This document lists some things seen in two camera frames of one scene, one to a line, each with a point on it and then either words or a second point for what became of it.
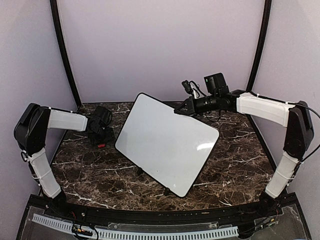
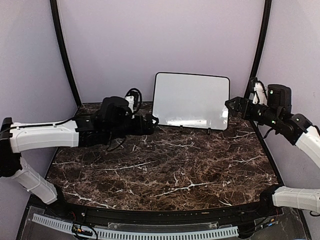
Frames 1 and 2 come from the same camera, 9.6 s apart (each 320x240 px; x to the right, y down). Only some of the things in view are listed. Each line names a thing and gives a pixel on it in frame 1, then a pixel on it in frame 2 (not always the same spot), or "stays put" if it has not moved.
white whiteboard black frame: x=171 y=148 -> x=191 y=101
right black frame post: x=265 y=24 stays put
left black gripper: x=109 y=137 -> x=140 y=130
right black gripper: x=190 y=106 -> x=241 y=103
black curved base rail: x=173 y=215 stays put
